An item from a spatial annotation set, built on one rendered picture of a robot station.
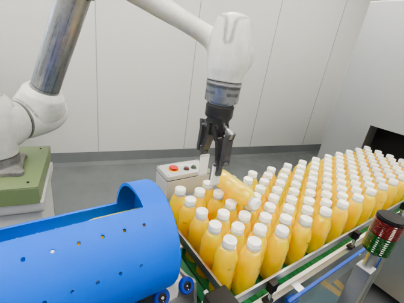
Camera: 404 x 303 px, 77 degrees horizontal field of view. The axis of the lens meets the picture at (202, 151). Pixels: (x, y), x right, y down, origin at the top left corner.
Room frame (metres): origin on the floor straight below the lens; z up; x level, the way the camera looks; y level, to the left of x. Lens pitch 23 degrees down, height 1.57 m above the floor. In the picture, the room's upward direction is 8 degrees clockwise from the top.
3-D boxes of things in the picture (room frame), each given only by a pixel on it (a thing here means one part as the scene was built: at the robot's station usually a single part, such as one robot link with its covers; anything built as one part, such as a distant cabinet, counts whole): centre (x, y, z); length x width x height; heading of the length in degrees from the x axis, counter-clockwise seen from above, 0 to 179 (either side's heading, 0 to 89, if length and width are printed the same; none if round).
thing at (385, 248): (0.52, -0.47, 1.18); 0.06 x 0.06 x 0.05
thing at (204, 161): (0.69, -0.01, 1.24); 0.03 x 0.01 x 0.07; 127
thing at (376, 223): (0.52, -0.47, 1.23); 0.06 x 0.06 x 0.04
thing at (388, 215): (0.52, -0.47, 1.18); 0.06 x 0.06 x 0.16
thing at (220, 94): (0.67, -0.03, 1.46); 0.09 x 0.09 x 0.06
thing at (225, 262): (0.56, -0.11, 0.99); 0.07 x 0.07 x 0.19
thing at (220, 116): (0.67, -0.03, 1.39); 0.08 x 0.07 x 0.09; 37
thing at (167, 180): (0.93, 0.06, 1.05); 0.20 x 0.10 x 0.10; 127
